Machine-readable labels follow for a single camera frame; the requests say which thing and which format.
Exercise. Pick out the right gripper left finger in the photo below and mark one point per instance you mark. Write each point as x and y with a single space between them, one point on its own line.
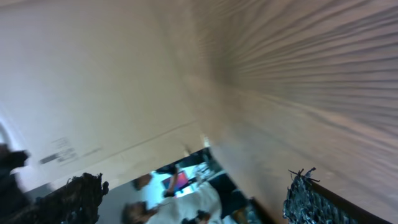
76 202

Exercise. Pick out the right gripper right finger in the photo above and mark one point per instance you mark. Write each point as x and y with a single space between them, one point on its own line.
308 202

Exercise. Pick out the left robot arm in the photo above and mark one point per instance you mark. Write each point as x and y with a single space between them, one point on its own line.
12 197

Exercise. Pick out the person with dark hair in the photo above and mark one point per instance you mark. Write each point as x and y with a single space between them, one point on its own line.
142 181

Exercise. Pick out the person in white shirt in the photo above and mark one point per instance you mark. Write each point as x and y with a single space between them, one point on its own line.
173 210

